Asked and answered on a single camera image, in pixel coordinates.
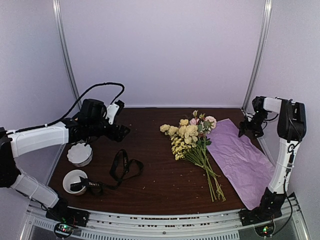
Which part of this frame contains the cream rose flower stem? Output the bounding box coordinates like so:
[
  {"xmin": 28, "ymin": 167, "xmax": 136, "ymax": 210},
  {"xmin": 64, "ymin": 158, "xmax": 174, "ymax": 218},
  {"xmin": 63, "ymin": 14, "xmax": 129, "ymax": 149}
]
[{"xmin": 159, "ymin": 119, "xmax": 223, "ymax": 201}]

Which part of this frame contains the pink rose flower stem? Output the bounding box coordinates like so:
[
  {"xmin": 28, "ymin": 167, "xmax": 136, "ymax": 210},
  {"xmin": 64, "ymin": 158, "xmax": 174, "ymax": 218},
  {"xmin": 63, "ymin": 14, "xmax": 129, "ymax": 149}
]
[{"xmin": 186, "ymin": 110, "xmax": 220, "ymax": 177}]

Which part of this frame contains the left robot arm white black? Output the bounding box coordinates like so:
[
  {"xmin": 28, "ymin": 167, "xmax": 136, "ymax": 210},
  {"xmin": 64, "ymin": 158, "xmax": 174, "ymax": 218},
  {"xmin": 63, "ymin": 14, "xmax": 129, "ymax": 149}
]
[{"xmin": 0, "ymin": 99, "xmax": 130, "ymax": 222}]

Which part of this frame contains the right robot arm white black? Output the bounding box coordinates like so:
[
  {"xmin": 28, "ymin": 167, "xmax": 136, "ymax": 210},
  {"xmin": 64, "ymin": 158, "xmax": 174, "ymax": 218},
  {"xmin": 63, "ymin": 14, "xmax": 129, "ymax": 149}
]
[{"xmin": 238, "ymin": 96, "xmax": 307, "ymax": 221}]

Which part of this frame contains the purple pink wrapping paper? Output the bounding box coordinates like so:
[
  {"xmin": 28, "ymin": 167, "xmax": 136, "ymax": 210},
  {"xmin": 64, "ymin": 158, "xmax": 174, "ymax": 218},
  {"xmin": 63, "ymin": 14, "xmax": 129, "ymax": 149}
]
[{"xmin": 207, "ymin": 119, "xmax": 275, "ymax": 210}]

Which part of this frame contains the black printed ribbon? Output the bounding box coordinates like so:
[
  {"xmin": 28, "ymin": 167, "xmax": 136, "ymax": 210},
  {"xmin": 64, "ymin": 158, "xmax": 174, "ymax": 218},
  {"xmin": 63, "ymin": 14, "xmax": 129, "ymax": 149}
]
[{"xmin": 81, "ymin": 149, "xmax": 144, "ymax": 197}]

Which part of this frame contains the right aluminium corner post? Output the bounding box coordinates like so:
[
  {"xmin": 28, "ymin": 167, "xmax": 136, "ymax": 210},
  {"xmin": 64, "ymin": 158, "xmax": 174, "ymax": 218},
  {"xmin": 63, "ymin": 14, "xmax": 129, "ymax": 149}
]
[{"xmin": 241, "ymin": 0, "xmax": 273, "ymax": 112}]

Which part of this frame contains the aluminium corner post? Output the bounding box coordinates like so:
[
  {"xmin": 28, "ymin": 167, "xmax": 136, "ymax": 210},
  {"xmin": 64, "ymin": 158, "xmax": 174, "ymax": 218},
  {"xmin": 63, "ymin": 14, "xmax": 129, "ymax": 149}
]
[
  {"xmin": 52, "ymin": 0, "xmax": 80, "ymax": 100},
  {"xmin": 241, "ymin": 0, "xmax": 273, "ymax": 112}
]

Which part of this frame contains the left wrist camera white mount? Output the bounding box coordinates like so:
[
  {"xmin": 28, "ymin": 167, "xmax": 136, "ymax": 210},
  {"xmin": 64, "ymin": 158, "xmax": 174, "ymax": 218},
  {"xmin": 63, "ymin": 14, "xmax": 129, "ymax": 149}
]
[{"xmin": 105, "ymin": 100, "xmax": 125, "ymax": 125}]

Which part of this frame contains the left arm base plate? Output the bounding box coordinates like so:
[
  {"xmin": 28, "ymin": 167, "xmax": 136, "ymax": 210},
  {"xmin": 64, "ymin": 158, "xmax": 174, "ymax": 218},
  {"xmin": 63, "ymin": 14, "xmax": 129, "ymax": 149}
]
[{"xmin": 45, "ymin": 208, "xmax": 90, "ymax": 227}]

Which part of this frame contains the small yellow daisy bunch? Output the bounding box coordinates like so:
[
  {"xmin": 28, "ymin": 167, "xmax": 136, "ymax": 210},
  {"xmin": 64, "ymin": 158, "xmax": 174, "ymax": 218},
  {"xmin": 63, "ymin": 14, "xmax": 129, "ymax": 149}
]
[{"xmin": 171, "ymin": 136, "xmax": 227, "ymax": 202}]

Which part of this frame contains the aluminium front rail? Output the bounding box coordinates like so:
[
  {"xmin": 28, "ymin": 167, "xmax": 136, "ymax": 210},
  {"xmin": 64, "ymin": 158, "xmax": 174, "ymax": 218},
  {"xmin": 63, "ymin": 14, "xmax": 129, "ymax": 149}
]
[{"xmin": 26, "ymin": 192, "xmax": 307, "ymax": 240}]

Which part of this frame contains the white scalloped bowl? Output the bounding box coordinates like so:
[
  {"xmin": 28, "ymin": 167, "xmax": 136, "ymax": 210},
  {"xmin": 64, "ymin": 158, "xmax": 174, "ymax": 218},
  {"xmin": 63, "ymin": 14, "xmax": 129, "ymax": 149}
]
[{"xmin": 66, "ymin": 142, "xmax": 93, "ymax": 167}]

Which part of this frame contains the left aluminium corner post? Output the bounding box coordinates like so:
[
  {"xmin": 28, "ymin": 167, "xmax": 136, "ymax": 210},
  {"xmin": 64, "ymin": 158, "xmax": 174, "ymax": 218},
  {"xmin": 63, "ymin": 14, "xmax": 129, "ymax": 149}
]
[{"xmin": 52, "ymin": 0, "xmax": 80, "ymax": 100}]

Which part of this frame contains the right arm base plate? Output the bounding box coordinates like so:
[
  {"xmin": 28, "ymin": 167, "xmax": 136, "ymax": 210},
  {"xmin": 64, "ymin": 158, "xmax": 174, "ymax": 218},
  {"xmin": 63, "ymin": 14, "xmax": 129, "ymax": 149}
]
[{"xmin": 239, "ymin": 207, "xmax": 283, "ymax": 226}]

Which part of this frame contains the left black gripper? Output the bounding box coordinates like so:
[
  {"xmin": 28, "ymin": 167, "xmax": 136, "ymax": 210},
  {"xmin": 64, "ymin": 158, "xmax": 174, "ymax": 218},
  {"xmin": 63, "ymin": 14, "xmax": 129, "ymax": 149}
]
[{"xmin": 87, "ymin": 118, "xmax": 131, "ymax": 142}]

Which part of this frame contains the white round bowl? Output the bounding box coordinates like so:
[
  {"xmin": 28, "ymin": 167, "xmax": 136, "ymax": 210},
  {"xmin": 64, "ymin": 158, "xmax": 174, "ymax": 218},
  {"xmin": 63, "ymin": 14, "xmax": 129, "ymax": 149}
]
[{"xmin": 62, "ymin": 169, "xmax": 87, "ymax": 196}]

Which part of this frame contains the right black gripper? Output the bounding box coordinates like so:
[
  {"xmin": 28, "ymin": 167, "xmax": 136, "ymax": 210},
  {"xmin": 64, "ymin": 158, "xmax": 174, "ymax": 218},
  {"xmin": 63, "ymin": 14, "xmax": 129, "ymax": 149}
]
[{"xmin": 239, "ymin": 110, "xmax": 269, "ymax": 139}]

